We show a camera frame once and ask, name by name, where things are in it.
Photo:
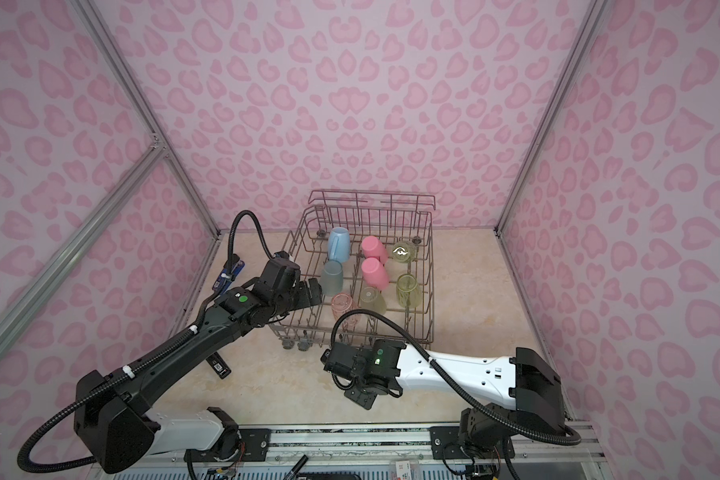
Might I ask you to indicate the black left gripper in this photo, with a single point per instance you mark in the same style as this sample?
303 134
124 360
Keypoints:
307 298

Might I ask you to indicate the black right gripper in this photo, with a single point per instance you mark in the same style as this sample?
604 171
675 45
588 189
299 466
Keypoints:
363 401

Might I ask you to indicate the white blue ceramic mug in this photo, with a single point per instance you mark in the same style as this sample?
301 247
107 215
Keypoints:
339 245

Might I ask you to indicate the magenta plastic cup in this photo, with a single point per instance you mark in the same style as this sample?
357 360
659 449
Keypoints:
374 274

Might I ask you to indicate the bright green translucent cup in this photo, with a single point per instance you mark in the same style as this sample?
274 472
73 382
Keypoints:
408 291

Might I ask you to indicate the pink plastic cup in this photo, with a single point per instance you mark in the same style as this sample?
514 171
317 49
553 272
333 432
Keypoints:
373 247

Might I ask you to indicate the teal translucent cup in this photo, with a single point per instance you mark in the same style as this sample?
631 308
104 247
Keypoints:
331 278

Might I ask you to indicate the light pink translucent cup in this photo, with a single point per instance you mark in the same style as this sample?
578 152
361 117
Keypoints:
342 303

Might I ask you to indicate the olive translucent cup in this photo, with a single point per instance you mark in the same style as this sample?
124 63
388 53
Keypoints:
370 298

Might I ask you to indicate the yellow-green translucent cup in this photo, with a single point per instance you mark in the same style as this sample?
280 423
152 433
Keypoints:
403 252

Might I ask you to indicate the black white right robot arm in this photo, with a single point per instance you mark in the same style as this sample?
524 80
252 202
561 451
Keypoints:
506 396

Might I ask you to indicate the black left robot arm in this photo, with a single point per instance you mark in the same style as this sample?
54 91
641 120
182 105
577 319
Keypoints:
116 422

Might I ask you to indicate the blue stapler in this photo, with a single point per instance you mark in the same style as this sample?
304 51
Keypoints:
232 268

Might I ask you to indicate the black stapler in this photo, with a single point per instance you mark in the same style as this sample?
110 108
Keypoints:
219 366

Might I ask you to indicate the black marker pen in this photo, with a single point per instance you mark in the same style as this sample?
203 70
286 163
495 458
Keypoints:
295 470

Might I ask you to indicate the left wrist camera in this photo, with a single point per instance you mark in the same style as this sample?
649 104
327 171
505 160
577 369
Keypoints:
284 255

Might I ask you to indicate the grey wire dish rack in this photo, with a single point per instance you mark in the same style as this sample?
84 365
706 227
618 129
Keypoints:
389 216

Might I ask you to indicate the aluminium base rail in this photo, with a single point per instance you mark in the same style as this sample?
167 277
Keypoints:
383 451

